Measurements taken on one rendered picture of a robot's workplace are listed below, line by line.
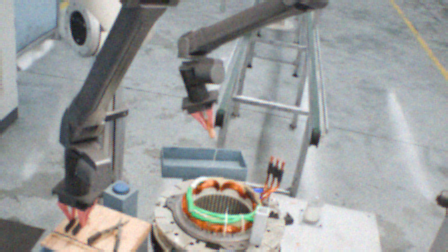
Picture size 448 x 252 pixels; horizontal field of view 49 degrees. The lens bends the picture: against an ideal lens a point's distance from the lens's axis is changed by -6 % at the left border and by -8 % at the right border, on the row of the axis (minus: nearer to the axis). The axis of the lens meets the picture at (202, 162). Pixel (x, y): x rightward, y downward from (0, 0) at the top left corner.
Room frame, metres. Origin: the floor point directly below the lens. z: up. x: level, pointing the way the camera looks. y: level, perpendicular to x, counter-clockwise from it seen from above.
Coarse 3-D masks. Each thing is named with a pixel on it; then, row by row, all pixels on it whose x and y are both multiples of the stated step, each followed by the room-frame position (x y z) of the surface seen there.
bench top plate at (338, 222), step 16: (288, 208) 1.54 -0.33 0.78; (304, 208) 1.55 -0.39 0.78; (336, 208) 1.58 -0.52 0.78; (336, 224) 1.47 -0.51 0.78; (352, 224) 1.49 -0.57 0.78; (368, 224) 1.50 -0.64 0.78; (288, 240) 1.35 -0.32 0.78; (304, 240) 1.36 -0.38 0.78; (320, 240) 1.37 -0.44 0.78; (336, 240) 1.38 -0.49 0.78; (352, 240) 1.39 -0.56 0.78; (368, 240) 1.40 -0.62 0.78
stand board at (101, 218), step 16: (96, 208) 1.01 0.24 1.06; (64, 224) 0.93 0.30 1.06; (96, 224) 0.95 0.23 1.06; (112, 224) 0.96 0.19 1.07; (128, 224) 0.97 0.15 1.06; (144, 224) 0.98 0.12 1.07; (48, 240) 0.86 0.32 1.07; (80, 240) 0.88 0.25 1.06; (96, 240) 0.89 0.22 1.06; (112, 240) 0.90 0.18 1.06; (128, 240) 0.91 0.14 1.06
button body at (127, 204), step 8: (112, 184) 1.17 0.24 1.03; (104, 192) 1.13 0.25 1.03; (112, 192) 1.13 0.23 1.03; (128, 192) 1.14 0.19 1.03; (136, 192) 1.16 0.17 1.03; (104, 200) 1.13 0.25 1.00; (112, 200) 1.12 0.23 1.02; (120, 200) 1.11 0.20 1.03; (128, 200) 1.12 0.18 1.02; (136, 200) 1.16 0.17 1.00; (112, 208) 1.12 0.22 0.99; (120, 208) 1.11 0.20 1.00; (128, 208) 1.13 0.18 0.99; (136, 208) 1.16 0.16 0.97; (136, 216) 1.16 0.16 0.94
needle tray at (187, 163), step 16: (176, 160) 1.35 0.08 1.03; (192, 160) 1.37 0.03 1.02; (208, 160) 1.38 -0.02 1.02; (224, 160) 1.39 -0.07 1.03; (240, 160) 1.38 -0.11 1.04; (176, 176) 1.26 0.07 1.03; (192, 176) 1.27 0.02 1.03; (208, 176) 1.28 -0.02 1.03; (224, 176) 1.29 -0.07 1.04; (240, 176) 1.30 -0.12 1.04
